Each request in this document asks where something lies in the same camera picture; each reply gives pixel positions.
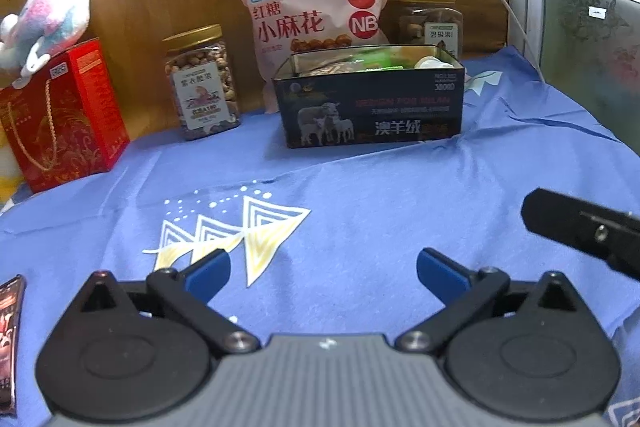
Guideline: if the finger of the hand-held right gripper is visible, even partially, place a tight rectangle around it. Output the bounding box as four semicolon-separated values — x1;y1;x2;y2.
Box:
521;188;640;280

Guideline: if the black tin box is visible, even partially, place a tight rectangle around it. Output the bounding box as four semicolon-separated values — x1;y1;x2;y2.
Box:
272;46;466;149

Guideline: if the blue printed cloth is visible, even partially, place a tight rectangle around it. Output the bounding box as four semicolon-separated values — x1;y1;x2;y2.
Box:
0;46;640;427

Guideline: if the red gift box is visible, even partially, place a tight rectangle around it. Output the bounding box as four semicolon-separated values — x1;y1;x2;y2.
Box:
0;38;131;194

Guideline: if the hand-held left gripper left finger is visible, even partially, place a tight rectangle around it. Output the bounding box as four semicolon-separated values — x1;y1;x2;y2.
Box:
70;248;262;355

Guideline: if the frosted glass door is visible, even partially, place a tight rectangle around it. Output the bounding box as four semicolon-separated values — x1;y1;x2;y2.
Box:
520;0;640;148

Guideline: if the smartphone in clear case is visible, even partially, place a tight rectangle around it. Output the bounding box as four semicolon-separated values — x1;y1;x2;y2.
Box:
0;274;27;414

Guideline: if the clear nut jar gold lid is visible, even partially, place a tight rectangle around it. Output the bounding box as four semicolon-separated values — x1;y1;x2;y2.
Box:
397;0;463;58
162;24;242;141

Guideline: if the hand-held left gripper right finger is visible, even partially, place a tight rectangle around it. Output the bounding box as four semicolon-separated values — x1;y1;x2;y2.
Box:
395;248;586;355

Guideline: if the green foil snack packet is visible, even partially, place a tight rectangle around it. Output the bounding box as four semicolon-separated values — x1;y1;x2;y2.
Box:
350;48;407;71

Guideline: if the pastel plush toy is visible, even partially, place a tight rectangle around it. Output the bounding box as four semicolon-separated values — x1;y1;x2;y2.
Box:
0;0;96;88

